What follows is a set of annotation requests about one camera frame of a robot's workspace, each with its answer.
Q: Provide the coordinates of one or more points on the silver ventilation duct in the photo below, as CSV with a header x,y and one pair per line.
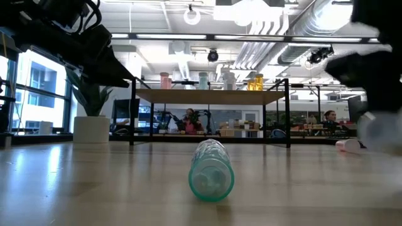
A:
x,y
301,47

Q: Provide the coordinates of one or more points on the green snake plant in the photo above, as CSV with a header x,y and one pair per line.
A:
x,y
91,100

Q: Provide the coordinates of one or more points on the cardboard box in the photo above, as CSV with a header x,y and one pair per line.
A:
x,y
226,132

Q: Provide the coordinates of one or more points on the black ceiling camera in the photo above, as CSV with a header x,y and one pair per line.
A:
x,y
212,55
320,55

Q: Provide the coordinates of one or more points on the amber pill bottle white cap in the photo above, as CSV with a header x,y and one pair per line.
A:
x,y
259,82
250,85

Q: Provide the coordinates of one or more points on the green translucent pill bottle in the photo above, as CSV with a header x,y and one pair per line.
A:
x,y
211,175

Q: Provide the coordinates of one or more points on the small white container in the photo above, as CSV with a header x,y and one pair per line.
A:
x,y
46,127

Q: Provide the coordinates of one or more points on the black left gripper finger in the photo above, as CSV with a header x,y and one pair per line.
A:
x,y
110,81
110,64

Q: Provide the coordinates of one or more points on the wooden shelf black frame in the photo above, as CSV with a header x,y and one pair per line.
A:
x,y
204,97

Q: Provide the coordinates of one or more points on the large window black frame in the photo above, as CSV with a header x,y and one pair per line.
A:
x,y
41,94

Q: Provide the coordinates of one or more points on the green pill bottle white cap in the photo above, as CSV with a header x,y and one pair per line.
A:
x,y
203,81

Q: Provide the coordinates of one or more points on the white plant pot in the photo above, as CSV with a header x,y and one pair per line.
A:
x,y
91,130

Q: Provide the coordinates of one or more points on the black background robot arm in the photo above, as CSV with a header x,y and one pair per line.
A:
x,y
171,119
202,116

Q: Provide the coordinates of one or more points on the black computer monitor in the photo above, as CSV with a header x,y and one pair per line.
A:
x,y
353,110
121,108

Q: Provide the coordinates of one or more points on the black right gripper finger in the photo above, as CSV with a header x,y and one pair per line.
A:
x,y
387,97
358,70

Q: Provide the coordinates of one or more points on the clear wide capsule bottle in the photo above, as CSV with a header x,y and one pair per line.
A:
x,y
380,135

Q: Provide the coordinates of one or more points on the black aluminium table frame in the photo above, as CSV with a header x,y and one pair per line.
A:
x,y
119,138

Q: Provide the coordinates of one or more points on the person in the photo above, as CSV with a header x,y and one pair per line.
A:
x,y
190,124
329,118

